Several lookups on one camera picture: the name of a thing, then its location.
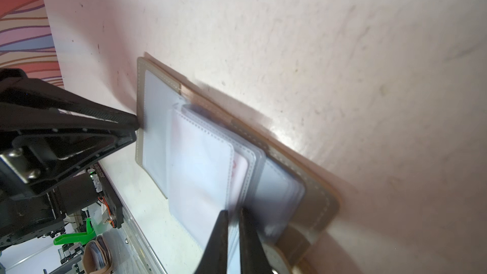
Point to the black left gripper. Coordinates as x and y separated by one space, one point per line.
33 163

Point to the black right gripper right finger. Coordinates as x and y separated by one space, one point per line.
252 255

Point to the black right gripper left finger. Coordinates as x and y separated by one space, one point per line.
215 257

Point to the grey leather card holder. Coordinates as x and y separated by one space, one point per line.
206 160

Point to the brown card holder in background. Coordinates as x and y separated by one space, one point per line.
97 257

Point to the green clamp in background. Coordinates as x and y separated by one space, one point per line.
83 238

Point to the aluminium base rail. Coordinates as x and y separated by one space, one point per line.
131 252

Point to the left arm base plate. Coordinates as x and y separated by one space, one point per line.
110 197

